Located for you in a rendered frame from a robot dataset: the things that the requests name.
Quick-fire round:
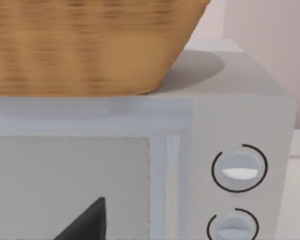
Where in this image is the pale microwave door handle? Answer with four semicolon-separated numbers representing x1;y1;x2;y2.
164;136;181;240

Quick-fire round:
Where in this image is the pale microwave door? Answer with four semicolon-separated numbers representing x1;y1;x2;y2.
0;96;194;240

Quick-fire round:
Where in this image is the pale microwave oven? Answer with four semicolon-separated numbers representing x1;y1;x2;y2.
0;39;296;240

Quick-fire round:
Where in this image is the pale microwave knob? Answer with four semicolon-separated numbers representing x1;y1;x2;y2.
219;148;262;189
213;212;254;240

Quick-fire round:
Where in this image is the woven wicker basket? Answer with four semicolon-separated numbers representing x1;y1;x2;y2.
0;0;212;97

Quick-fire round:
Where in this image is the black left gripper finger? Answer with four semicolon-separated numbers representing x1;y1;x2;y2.
52;196;108;240

